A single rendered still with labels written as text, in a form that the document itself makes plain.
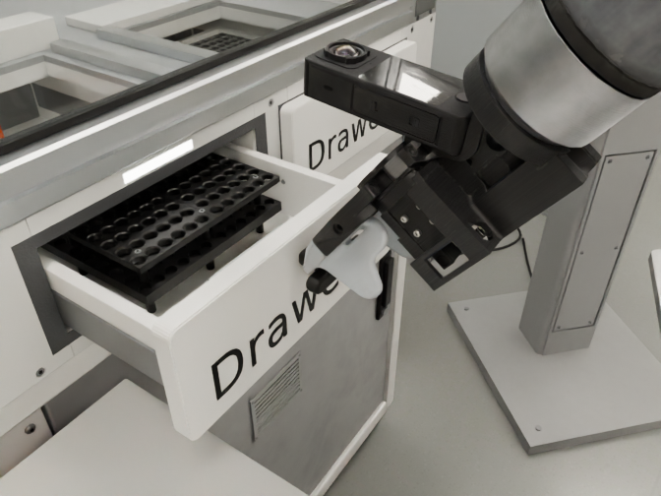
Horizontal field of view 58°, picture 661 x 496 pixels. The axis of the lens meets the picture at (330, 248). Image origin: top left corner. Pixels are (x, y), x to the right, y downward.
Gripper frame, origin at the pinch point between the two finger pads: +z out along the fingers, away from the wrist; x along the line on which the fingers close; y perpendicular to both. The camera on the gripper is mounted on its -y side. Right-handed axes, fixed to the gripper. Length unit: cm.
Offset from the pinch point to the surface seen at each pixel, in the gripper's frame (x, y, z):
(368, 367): 43, 22, 63
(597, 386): 89, 68, 60
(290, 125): 17.0, -12.7, 10.1
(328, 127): 23.8, -10.9, 12.2
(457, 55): 168, -24, 70
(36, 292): -14.1, -12.2, 13.3
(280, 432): 15, 16, 55
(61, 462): -19.0, -1.1, 20.3
